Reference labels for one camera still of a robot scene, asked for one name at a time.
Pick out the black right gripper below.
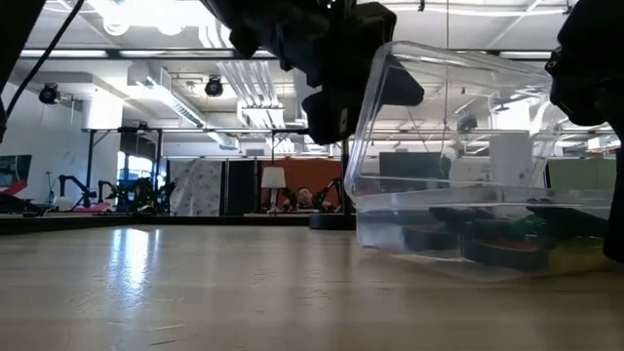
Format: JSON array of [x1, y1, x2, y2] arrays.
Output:
[[544, 0, 624, 264]]

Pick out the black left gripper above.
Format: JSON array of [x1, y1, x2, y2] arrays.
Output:
[[202, 0, 425, 145]]

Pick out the yellow highlighter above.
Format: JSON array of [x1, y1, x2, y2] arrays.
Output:
[[548, 237, 610, 275]]

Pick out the green marker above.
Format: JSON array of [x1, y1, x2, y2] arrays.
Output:
[[506, 214, 550, 241]]

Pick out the clear plastic supply box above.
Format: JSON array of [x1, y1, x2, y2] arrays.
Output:
[[343, 40, 624, 282]]

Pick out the black scissors with red handles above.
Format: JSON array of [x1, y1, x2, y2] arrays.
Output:
[[404, 207, 552, 273]]

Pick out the black computer monitor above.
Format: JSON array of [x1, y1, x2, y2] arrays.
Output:
[[378, 151, 452, 194]]

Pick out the orange partition panel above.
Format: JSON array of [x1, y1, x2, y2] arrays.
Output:
[[257, 158, 344, 215]]

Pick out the person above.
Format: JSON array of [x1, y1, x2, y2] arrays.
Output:
[[292, 186, 321, 212]]

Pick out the white shade table lamp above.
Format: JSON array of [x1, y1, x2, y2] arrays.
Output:
[[260, 167, 288, 215]]

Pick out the white globe lamp black stand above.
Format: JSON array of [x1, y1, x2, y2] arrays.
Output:
[[308, 138, 357, 231]]

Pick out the black partition panel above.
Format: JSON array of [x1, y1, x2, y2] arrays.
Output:
[[221, 159, 259, 216]]

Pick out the black ceiling spotlight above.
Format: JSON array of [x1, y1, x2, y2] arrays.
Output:
[[204, 75, 224, 98], [38, 82, 62, 106]]

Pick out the patterned grey partition panel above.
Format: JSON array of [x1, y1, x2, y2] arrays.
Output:
[[170, 159, 223, 216]]

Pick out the black metal table frame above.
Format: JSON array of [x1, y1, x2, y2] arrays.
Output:
[[0, 213, 313, 235]]

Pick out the black metal frame stand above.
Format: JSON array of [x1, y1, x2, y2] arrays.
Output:
[[80, 127, 170, 215]]

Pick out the wall screen with red stripe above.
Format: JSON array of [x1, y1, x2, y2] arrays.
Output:
[[0, 154, 33, 196]]

